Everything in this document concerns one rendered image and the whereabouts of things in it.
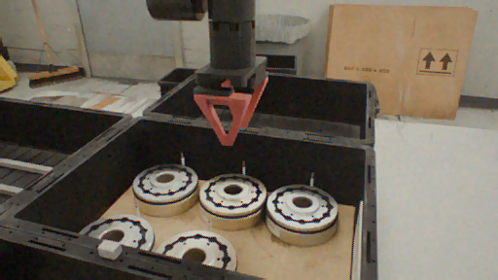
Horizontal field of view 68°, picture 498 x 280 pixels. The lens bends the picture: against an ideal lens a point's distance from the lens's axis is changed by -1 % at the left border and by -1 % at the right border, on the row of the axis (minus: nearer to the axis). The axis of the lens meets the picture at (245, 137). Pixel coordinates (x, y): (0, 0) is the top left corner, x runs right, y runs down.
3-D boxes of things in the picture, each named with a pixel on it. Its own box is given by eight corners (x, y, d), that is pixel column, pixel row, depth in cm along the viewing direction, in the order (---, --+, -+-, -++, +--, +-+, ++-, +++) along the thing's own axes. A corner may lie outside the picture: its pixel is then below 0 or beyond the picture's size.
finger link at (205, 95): (195, 149, 47) (191, 78, 43) (216, 127, 54) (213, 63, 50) (247, 156, 45) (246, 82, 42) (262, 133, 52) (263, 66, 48)
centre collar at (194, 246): (220, 249, 46) (220, 245, 45) (206, 280, 41) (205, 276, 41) (183, 241, 47) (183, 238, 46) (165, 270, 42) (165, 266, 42)
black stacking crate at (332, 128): (365, 131, 86) (373, 85, 80) (362, 209, 60) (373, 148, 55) (205, 111, 96) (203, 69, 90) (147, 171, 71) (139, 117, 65)
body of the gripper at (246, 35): (194, 87, 44) (189, 23, 41) (223, 67, 53) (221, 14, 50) (245, 91, 42) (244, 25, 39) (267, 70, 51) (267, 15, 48)
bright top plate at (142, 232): (168, 227, 50) (167, 224, 49) (122, 284, 41) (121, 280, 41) (107, 210, 53) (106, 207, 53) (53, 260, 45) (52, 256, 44)
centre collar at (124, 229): (140, 232, 48) (139, 228, 48) (116, 259, 44) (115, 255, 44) (109, 224, 50) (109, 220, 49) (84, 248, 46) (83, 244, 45)
